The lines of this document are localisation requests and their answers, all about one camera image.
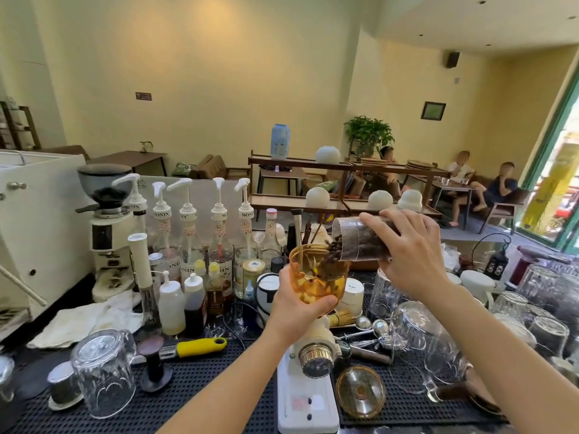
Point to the person's right hand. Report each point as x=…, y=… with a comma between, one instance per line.
x=416, y=257

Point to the person's left hand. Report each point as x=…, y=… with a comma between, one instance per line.
x=289, y=316

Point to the person's left thumb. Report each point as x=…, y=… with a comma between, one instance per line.
x=319, y=306

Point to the person's right fingers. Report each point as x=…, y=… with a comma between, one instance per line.
x=380, y=225

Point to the clear plastic bean jar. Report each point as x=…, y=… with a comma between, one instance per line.
x=362, y=241

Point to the white grinder with amber hopper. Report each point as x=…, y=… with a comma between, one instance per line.
x=312, y=384

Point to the person's right forearm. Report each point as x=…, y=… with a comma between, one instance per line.
x=497, y=361

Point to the person's left forearm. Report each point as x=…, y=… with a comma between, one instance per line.
x=226, y=388

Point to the bamboo matcha whisk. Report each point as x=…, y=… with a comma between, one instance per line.
x=339, y=318

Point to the white dome lamp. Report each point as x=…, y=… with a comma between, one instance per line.
x=380, y=200
x=410, y=201
x=328, y=155
x=317, y=197

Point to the white paper cup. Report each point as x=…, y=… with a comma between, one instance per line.
x=350, y=296

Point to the roasted coffee beans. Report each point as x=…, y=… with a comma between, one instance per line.
x=350, y=248

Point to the metal spoon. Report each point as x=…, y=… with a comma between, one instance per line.
x=363, y=321
x=381, y=328

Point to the white and black canister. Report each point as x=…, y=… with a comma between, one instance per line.
x=267, y=298

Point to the tall upturned ribbed glass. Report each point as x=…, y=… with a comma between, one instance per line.
x=384, y=298

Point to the small dropper bottle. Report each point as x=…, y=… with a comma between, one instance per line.
x=249, y=292

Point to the stack of wooden plates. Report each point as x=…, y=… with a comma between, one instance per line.
x=419, y=164

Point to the white plastic bag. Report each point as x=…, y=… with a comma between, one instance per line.
x=450, y=257

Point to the small cafe table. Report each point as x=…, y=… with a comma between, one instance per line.
x=452, y=187

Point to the clear syrup bottle without pump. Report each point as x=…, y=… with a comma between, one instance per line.
x=270, y=239

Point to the metal jigger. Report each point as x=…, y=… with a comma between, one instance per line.
x=297, y=225

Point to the wooden display shelf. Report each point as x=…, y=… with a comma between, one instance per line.
x=298, y=203

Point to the green potted plant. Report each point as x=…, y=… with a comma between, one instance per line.
x=368, y=133

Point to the amber round lid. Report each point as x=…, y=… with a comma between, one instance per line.
x=360, y=392

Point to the brown bottle with yellow cap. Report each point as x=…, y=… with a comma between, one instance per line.
x=215, y=289

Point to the syrup bottle with white pump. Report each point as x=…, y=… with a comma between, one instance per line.
x=245, y=230
x=187, y=230
x=162, y=230
x=135, y=203
x=220, y=248

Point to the large upturned glass pitcher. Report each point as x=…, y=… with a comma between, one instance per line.
x=425, y=343

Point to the white ceramic mug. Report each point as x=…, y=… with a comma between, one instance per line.
x=477, y=287

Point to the black lantern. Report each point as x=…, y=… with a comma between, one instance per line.
x=496, y=264

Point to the squeeze bottle with dark sauce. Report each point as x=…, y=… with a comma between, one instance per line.
x=195, y=307

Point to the dark wooden chair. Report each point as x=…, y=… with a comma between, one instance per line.
x=506, y=207

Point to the black rubber bar mat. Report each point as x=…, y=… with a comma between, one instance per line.
x=190, y=397
x=407, y=409

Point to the dark red appliance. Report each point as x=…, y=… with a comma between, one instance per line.
x=520, y=266

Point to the squeeze bottle with pale liquid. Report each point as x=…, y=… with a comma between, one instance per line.
x=172, y=307

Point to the dark coffee tamper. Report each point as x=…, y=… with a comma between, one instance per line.
x=154, y=361

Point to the brown armchair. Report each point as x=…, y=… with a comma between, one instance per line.
x=212, y=167

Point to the tall white cylinder tool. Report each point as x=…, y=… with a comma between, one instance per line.
x=140, y=262

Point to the group of upturned clear glasses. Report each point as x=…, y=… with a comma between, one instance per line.
x=543, y=311

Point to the green cushion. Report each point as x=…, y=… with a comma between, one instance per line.
x=182, y=169

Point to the white electric grinder dark hopper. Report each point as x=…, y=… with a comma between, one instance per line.
x=108, y=239

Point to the upturned glass mug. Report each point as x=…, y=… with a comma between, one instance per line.
x=104, y=375

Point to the white cloth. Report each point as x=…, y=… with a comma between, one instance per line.
x=86, y=320

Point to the dark wooden side table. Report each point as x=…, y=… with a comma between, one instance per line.
x=131, y=160

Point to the small steel cup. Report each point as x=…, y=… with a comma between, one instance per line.
x=63, y=386

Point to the white espresso machine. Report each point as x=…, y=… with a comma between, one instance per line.
x=40, y=230

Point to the clear glass at edge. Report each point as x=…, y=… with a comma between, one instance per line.
x=5, y=377

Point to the dark picture frame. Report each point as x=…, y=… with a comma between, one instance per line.
x=433, y=111

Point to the black wall speaker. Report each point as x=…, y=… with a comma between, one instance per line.
x=453, y=60

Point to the green window frame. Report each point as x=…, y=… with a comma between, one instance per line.
x=549, y=144

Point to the small dark wall sign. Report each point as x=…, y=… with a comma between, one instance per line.
x=143, y=96

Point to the dark wooden wall rack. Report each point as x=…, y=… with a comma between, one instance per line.
x=18, y=126

